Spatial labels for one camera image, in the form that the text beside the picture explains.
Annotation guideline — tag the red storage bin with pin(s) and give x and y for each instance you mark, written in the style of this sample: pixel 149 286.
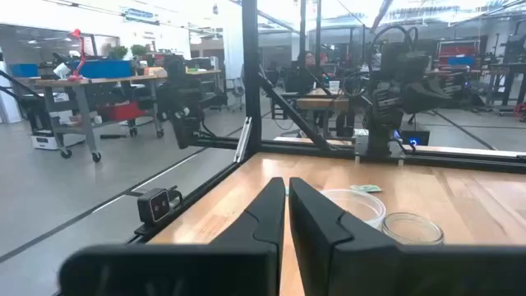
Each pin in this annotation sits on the red storage bin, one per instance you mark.
pixel 121 112

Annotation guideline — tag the person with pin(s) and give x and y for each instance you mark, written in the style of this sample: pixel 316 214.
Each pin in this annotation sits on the person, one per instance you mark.
pixel 306 67

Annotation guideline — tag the green sachet packet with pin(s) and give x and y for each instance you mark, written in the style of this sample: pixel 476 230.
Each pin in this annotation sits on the green sachet packet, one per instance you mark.
pixel 365 188

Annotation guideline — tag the black box with blue light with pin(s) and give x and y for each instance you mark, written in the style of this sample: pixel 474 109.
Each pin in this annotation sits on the black box with blue light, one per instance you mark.
pixel 413 135

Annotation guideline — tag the large blue bin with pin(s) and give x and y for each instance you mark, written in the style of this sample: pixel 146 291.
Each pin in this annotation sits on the large blue bin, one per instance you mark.
pixel 104 69

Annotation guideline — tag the red desk lamp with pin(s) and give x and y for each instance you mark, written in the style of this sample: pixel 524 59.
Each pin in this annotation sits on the red desk lamp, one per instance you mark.
pixel 82 53

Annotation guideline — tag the small black table camera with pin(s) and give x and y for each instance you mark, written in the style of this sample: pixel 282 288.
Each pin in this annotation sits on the small black table camera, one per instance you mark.
pixel 156 205

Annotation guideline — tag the wooden desk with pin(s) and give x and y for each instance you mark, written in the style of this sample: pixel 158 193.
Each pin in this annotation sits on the wooden desk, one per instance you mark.
pixel 322 103

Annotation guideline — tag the clear glass jar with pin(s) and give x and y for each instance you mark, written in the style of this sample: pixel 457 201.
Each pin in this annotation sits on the clear glass jar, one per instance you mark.
pixel 411 230

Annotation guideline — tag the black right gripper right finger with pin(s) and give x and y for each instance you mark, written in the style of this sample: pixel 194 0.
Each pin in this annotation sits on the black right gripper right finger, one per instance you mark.
pixel 349 263

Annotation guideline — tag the small blue bin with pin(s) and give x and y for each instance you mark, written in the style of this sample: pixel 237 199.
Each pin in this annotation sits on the small blue bin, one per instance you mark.
pixel 24 70

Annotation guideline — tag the white cup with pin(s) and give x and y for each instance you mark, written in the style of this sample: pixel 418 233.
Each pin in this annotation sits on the white cup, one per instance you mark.
pixel 334 87

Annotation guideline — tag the white box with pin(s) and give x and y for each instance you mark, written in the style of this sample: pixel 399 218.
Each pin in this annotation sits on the white box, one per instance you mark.
pixel 43 141

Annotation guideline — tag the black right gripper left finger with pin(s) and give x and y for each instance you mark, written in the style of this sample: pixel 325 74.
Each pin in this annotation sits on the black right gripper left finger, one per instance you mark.
pixel 230 267

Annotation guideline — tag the grey wheeled workbench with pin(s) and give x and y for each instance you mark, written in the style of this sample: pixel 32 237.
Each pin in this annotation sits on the grey wheeled workbench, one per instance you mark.
pixel 82 107

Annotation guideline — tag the green potted plant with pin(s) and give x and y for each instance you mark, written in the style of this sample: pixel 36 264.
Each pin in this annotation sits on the green potted plant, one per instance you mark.
pixel 139 50
pixel 118 52

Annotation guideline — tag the black background equipment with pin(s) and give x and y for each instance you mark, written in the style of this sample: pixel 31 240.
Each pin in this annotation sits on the black background equipment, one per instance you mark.
pixel 181 103

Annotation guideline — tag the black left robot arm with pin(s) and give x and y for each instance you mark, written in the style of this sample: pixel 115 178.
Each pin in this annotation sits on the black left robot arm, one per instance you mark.
pixel 384 111

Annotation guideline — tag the clear plastic cup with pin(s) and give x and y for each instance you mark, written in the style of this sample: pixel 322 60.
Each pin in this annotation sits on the clear plastic cup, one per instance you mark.
pixel 365 209

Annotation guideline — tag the black aluminium table frame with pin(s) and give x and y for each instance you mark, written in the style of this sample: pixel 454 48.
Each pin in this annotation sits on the black aluminium table frame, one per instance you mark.
pixel 251 82

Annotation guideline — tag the red tool cabinet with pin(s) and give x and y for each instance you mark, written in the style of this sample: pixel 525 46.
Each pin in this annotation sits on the red tool cabinet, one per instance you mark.
pixel 458 52

